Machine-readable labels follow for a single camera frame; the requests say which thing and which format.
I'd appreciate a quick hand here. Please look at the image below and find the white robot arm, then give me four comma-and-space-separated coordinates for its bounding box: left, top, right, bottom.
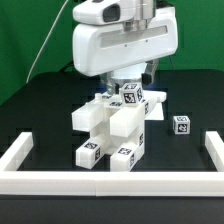
72, 0, 178, 94

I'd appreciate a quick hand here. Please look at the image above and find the white marker base plate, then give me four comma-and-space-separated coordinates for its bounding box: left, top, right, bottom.
146, 103, 164, 121

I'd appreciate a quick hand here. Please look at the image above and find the white chair back piece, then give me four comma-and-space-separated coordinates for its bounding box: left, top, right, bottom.
72, 90, 167, 137

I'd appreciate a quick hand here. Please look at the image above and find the white U-shaped frame fence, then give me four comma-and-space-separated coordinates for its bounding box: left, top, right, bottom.
0, 131, 224, 197

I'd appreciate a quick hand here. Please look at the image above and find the white tagged cube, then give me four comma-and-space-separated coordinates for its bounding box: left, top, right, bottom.
120, 82, 143, 106
173, 115, 190, 135

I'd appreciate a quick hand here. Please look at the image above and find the white cable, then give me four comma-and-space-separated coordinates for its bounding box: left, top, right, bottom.
25, 0, 70, 84

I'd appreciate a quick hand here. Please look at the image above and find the white chair seat piece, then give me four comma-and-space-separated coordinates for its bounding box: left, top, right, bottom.
90, 101, 149, 155

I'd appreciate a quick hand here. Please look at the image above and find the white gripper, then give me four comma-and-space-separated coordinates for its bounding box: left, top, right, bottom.
72, 0, 178, 95

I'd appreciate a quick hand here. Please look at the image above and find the black cable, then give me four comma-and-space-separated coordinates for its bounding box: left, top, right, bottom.
59, 61, 76, 73

